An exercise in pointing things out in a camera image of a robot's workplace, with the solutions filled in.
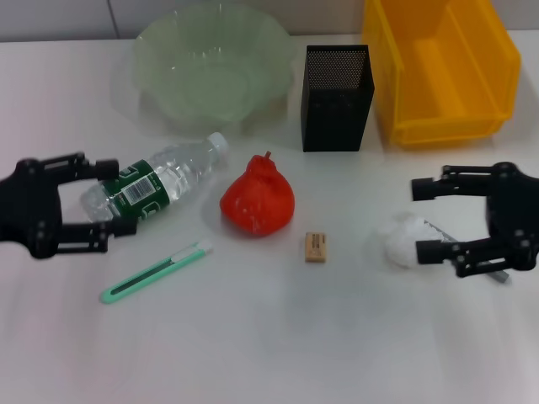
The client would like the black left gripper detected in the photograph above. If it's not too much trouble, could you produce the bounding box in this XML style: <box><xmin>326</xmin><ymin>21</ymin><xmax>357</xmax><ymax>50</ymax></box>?
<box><xmin>0</xmin><ymin>151</ymin><xmax>138</xmax><ymax>259</ymax></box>

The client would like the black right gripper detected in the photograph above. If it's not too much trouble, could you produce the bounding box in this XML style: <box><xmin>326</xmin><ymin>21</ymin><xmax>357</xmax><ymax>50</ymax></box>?
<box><xmin>411</xmin><ymin>162</ymin><xmax>539</xmax><ymax>279</ymax></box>

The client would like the white paper ball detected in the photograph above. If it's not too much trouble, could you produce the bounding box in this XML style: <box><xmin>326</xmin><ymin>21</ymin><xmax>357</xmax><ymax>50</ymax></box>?
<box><xmin>381</xmin><ymin>212</ymin><xmax>447</xmax><ymax>270</ymax></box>

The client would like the clear green-label water bottle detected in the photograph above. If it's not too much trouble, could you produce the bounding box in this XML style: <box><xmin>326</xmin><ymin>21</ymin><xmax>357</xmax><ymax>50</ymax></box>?
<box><xmin>78</xmin><ymin>131</ymin><xmax>231</xmax><ymax>222</ymax></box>

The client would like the green utility knife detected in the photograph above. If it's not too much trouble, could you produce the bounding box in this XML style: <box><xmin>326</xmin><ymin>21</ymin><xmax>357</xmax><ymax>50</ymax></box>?
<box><xmin>99</xmin><ymin>239</ymin><xmax>214</xmax><ymax>305</ymax></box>

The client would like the small wooden block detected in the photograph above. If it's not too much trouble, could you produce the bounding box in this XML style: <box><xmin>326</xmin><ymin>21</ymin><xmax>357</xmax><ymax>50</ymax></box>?
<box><xmin>305</xmin><ymin>231</ymin><xmax>328</xmax><ymax>264</ymax></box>

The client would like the red-orange fruit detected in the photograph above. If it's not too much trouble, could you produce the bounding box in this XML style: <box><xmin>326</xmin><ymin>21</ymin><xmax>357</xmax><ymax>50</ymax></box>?
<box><xmin>218</xmin><ymin>151</ymin><xmax>296</xmax><ymax>239</ymax></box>

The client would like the grey marker pen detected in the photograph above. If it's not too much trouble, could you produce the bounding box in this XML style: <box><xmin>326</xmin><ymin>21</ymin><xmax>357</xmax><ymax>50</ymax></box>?
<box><xmin>424</xmin><ymin>218</ymin><xmax>510</xmax><ymax>284</ymax></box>

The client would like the black mesh pen holder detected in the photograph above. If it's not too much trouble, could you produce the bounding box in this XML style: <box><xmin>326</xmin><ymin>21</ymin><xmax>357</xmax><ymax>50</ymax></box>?
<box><xmin>301</xmin><ymin>44</ymin><xmax>376</xmax><ymax>153</ymax></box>

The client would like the translucent green fruit bowl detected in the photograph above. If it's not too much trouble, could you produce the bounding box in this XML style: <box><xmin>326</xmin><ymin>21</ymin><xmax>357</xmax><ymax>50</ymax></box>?
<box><xmin>109</xmin><ymin>3</ymin><xmax>296</xmax><ymax>136</ymax></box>

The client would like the yellow plastic bin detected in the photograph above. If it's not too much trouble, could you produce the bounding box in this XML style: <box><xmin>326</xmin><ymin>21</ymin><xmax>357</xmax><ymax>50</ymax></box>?
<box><xmin>361</xmin><ymin>0</ymin><xmax>522</xmax><ymax>151</ymax></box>

